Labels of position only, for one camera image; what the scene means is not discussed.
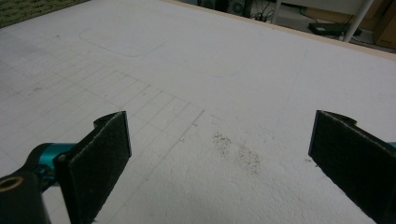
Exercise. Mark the white desk leg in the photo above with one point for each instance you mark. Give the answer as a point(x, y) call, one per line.
point(358, 21)
point(276, 11)

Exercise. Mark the black computer tower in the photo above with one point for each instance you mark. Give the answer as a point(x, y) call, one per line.
point(238, 6)

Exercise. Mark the green woven basket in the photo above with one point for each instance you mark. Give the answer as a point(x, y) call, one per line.
point(28, 11)

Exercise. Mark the white foam mat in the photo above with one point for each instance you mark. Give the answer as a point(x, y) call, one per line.
point(236, 81)

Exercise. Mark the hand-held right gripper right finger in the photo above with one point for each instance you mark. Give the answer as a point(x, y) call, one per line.
point(351, 161)

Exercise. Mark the black flat device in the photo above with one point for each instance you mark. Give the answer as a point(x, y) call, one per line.
point(327, 28)

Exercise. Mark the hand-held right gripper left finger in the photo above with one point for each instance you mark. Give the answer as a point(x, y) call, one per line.
point(93, 168)

